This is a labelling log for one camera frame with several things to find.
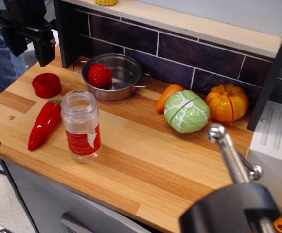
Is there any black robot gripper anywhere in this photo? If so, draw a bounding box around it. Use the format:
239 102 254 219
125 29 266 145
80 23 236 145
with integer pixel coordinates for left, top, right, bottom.
0 0 56 67

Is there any red plastic jar cap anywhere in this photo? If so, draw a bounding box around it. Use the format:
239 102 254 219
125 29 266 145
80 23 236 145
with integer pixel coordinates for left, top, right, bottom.
32 73 62 99

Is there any red toy strawberry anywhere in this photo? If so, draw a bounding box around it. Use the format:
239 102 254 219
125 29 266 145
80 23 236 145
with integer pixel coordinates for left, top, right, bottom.
88 63 113 88

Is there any red toy chili pepper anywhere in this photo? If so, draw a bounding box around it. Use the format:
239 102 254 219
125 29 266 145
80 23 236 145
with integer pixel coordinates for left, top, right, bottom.
28 99 62 151

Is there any yellow toy corn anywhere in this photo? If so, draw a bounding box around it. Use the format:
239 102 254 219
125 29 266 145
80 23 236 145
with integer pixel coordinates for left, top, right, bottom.
94 0 118 6

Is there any stainless steel pot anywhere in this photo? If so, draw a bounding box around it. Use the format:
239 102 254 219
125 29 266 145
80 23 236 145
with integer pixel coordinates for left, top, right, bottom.
73 53 152 101

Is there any clear plastic spice jar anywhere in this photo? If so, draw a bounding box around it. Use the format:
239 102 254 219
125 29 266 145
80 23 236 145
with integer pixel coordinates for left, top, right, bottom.
61 90 102 164

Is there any orange toy carrot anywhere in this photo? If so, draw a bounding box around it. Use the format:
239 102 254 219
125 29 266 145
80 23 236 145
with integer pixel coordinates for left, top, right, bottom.
156 84 184 113

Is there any green toy cabbage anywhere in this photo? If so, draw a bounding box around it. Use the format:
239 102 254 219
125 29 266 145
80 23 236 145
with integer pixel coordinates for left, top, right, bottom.
164 90 210 133

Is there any orange toy pumpkin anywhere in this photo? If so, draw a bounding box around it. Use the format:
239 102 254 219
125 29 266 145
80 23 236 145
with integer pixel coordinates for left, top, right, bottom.
206 84 249 122

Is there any white toy sink drainboard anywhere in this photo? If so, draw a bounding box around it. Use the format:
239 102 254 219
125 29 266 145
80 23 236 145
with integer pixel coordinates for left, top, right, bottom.
250 101 282 160

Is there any wooden shelf with dark frame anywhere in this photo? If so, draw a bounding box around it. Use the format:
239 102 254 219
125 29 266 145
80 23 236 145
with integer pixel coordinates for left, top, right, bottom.
54 0 282 130

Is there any grey drawer handle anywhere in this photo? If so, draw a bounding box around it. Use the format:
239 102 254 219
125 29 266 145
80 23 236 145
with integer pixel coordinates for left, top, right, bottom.
60 214 92 233

